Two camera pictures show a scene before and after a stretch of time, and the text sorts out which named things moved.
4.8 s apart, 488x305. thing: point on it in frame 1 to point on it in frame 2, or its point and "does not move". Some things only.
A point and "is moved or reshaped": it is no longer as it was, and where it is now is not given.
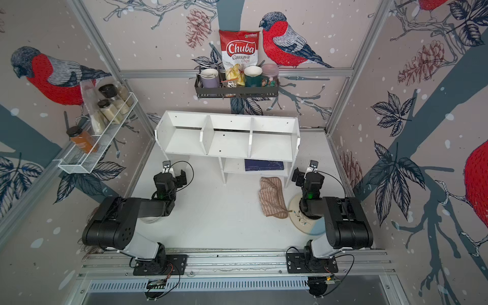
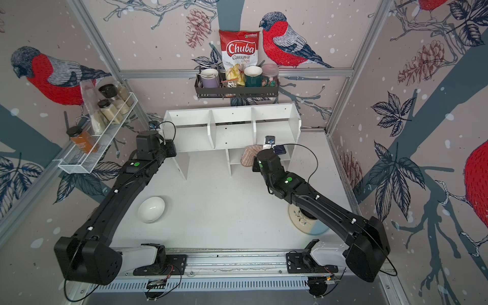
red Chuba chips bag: x=239 y=47 does not move
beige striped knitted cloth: x=271 y=197 to x=249 y=152
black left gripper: x=181 y=180 to x=171 y=144
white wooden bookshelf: x=243 y=143 is moved or reshaped
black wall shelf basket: x=211 y=92 does not move
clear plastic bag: x=91 y=95 does not move
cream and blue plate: x=305 y=225 does not move
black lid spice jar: x=110 y=91 does not move
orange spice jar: x=83 y=139 does not move
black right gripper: x=300 y=176 to x=256 y=167
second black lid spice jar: x=108 y=110 does not move
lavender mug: x=210 y=78 does not move
